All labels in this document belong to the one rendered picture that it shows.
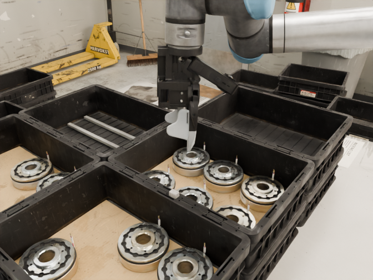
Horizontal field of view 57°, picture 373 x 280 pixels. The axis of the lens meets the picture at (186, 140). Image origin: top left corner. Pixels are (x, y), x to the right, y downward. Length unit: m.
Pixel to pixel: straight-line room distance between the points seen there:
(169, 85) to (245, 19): 0.18
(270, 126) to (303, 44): 0.53
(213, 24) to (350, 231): 3.21
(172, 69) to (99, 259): 0.40
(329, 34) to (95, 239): 0.62
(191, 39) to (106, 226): 0.44
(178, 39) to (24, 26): 3.73
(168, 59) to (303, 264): 0.58
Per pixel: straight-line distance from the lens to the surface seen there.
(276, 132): 1.17
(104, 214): 0.84
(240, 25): 0.66
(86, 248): 0.78
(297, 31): 0.72
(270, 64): 3.80
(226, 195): 0.87
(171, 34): 0.66
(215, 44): 4.01
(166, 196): 0.71
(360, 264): 0.99
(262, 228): 0.66
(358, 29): 0.73
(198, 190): 0.84
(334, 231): 1.04
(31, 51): 4.40
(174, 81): 0.67
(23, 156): 1.11
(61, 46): 4.62
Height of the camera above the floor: 1.39
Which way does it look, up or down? 31 degrees down
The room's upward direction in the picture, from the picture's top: straight up
